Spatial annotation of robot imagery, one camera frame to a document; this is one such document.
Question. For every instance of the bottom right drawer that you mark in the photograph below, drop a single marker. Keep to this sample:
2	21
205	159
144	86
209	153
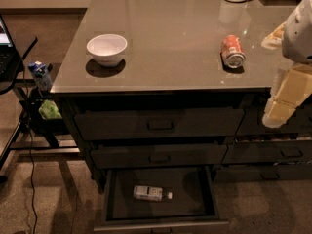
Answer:
263	173

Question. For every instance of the dark drawer cabinet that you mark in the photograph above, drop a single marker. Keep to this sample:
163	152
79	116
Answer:
164	98

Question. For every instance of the white bowl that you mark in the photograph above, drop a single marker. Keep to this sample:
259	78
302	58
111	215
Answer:
107	49

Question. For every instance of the green snack bag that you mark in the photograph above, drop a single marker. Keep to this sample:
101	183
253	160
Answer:
48	110

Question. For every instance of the black laptop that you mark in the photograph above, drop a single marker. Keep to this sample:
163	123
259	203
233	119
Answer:
9	55

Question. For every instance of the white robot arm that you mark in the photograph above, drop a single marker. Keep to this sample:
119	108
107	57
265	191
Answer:
296	41

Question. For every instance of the middle left drawer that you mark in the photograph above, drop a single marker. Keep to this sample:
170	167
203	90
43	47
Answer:
158	155

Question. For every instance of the top right drawer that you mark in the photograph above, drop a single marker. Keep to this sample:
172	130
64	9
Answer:
300	122

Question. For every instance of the open bottom drawer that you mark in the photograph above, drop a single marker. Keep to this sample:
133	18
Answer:
172	200

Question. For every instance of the middle right drawer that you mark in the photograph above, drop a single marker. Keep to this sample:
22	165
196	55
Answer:
268	151

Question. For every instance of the orange soda can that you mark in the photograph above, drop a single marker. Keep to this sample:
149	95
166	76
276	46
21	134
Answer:
232	53

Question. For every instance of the top left drawer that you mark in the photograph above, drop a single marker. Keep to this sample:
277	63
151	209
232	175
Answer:
192	122

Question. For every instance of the black side table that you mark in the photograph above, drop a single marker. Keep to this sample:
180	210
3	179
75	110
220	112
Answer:
19	110

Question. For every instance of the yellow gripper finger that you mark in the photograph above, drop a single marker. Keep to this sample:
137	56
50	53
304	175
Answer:
277	113
296	85

